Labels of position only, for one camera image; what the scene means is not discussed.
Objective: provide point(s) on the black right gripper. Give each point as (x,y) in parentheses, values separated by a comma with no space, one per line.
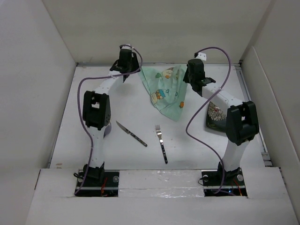
(185,78)

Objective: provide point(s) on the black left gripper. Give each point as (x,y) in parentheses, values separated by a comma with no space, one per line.
(133,59)

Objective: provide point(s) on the green cartoon print cloth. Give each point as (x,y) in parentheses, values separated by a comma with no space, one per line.
(166,88)

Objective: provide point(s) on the black floral square plate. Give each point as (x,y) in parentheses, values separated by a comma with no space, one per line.
(215,118)

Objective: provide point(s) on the steel fork patterned handle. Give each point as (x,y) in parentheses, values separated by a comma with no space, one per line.
(159,134)

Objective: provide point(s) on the steel knife patterned handle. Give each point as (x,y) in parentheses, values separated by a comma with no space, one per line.
(132,134)

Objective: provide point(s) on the purple ceramic mug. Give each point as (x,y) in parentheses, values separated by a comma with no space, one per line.
(107,130)

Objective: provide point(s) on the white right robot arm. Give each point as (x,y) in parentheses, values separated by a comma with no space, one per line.
(241,117)

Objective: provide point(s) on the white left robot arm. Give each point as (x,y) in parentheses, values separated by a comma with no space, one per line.
(96,108)

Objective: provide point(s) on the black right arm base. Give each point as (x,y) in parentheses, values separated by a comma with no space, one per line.
(215,182)

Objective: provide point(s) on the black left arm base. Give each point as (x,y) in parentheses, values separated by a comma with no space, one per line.
(98,182)

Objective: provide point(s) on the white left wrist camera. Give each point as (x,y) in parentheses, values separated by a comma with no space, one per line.
(126,46)

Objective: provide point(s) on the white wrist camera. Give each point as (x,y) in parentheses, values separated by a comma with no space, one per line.
(126,46)
(200,55)

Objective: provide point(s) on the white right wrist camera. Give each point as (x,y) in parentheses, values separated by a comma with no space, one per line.
(200,55)

